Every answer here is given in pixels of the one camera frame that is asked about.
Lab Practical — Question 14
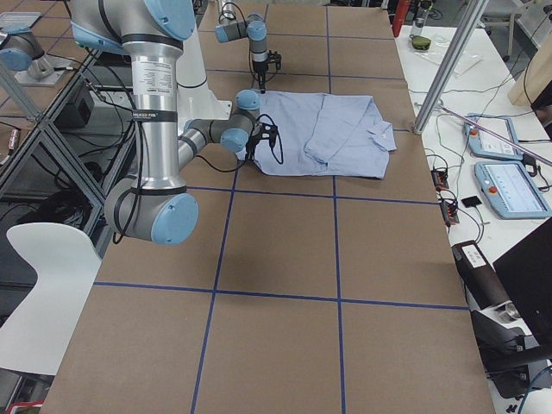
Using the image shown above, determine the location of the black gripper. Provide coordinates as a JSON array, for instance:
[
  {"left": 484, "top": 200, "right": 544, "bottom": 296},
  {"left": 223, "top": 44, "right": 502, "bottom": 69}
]
[
  {"left": 252, "top": 50, "right": 282, "bottom": 93},
  {"left": 244, "top": 122, "right": 278, "bottom": 161}
]

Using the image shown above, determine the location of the light blue striped shirt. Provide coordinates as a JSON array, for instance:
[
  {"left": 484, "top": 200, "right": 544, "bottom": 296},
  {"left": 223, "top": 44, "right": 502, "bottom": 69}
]
[{"left": 254, "top": 91, "right": 397, "bottom": 179}]

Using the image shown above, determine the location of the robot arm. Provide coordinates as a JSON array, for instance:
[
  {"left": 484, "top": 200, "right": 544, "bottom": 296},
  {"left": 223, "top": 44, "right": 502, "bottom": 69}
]
[
  {"left": 215, "top": 1, "right": 282, "bottom": 94},
  {"left": 70, "top": 1, "right": 278, "bottom": 245}
]

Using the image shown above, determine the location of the green fabric pouch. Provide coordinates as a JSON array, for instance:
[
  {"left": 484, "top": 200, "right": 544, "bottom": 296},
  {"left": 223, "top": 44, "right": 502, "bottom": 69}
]
[{"left": 410, "top": 35, "right": 431, "bottom": 52}]

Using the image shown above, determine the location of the white chair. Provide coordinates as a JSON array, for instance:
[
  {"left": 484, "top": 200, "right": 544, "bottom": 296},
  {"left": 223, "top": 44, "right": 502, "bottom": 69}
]
[{"left": 1, "top": 223, "right": 101, "bottom": 376}]

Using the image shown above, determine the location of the reacher grabber stick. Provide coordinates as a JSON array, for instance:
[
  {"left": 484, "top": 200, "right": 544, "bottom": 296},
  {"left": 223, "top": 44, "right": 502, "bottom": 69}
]
[{"left": 436, "top": 104, "right": 551, "bottom": 167}]

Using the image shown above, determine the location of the far teach pendant tablet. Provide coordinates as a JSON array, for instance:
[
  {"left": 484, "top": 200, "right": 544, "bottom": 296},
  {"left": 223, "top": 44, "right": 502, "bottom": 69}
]
[{"left": 461, "top": 112, "right": 531, "bottom": 160}]

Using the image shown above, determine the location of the teach pendant tablet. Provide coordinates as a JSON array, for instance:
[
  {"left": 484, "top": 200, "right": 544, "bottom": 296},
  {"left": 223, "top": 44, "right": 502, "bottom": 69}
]
[
  {"left": 461, "top": 112, "right": 531, "bottom": 160},
  {"left": 474, "top": 160, "right": 551, "bottom": 219}
]

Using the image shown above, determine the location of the near teach pendant tablet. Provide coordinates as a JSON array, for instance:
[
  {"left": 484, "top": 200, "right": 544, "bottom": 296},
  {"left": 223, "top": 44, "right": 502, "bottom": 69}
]
[{"left": 474, "top": 160, "right": 551, "bottom": 219}]

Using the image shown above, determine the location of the black monitor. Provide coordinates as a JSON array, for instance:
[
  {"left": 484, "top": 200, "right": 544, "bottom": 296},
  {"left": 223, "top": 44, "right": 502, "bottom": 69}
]
[{"left": 493, "top": 220, "right": 551, "bottom": 345}]

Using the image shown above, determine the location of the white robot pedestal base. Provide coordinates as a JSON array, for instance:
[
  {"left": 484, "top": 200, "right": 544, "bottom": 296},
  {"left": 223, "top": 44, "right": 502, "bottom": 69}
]
[{"left": 176, "top": 1, "right": 232, "bottom": 134}]

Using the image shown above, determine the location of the aluminium frame post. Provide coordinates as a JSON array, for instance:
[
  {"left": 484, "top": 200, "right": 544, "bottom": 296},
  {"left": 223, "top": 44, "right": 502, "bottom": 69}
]
[{"left": 413, "top": 0, "right": 488, "bottom": 135}]

